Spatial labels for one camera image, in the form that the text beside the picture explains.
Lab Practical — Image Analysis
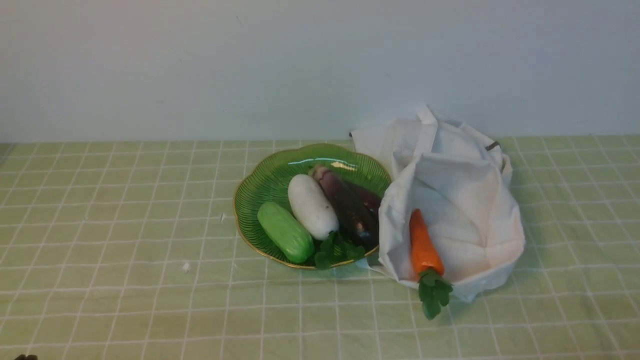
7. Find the white cloth bag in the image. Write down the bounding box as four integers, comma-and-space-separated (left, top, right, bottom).
350, 105, 526, 302

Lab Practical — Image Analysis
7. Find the dark object at bottom edge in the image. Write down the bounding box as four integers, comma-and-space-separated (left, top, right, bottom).
14, 354, 39, 360

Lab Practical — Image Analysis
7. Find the green glass plate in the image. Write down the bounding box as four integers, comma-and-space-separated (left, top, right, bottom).
233, 143, 392, 271

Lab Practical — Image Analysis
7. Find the orange toy carrot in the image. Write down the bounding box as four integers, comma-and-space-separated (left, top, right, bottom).
409, 208, 454, 321

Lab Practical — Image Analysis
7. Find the green toy cucumber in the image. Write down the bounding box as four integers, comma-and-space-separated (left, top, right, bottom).
257, 202, 315, 264

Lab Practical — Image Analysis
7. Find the green checkered tablecloth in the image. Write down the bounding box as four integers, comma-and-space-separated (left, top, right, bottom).
0, 134, 640, 360

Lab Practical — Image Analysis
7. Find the dark purple toy eggplant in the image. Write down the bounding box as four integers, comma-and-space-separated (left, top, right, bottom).
310, 163, 379, 251

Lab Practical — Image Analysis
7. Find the white toy radish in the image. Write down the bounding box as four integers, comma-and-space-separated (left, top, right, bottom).
287, 174, 365, 270

